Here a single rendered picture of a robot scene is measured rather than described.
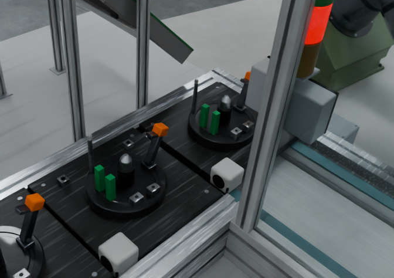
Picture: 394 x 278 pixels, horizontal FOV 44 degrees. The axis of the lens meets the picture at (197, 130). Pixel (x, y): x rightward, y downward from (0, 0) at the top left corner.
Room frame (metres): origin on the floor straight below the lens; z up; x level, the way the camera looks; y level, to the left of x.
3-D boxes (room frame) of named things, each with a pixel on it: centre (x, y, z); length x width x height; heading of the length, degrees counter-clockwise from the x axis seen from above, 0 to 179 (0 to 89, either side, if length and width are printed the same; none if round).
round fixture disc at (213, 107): (0.78, -0.05, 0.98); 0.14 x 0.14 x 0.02
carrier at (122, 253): (0.58, 0.11, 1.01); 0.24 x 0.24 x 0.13; 51
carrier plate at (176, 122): (0.78, -0.05, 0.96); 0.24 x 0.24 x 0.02; 51
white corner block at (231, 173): (0.64, -0.06, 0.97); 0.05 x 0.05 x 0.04; 51
